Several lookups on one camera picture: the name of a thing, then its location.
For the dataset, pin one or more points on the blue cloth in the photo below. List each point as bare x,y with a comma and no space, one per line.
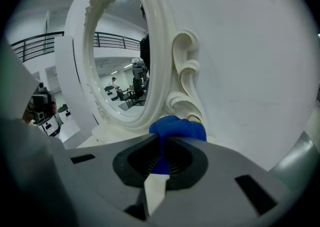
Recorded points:
177,124

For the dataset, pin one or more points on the person's left hand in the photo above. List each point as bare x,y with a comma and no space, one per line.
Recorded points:
27,118

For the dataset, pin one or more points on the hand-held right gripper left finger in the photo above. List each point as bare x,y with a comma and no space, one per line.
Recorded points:
100,176

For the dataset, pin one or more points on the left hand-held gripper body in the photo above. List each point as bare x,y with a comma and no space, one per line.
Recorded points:
41,103

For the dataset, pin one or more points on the ornate white oval mirror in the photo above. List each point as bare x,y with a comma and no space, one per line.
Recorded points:
160,46

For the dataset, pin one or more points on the white robot with black top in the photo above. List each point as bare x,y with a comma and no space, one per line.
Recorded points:
51,127
64,114

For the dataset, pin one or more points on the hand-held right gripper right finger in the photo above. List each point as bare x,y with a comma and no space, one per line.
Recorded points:
220,183

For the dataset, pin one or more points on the black metal railing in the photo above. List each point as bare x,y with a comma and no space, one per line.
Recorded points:
35,46

